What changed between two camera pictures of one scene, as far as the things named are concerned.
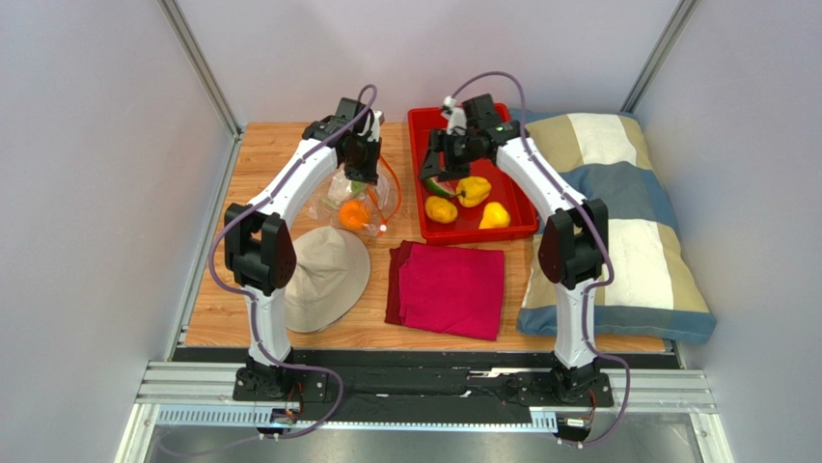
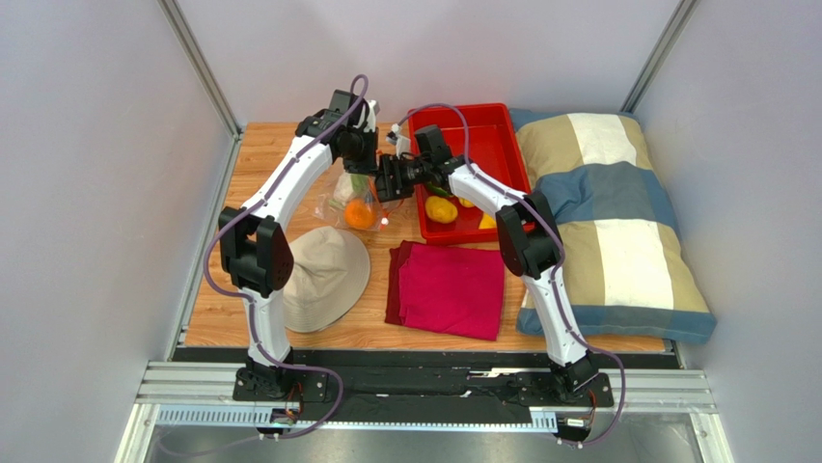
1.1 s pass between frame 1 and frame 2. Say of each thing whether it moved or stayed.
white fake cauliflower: stayed
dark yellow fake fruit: stayed
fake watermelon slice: stayed
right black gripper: moved
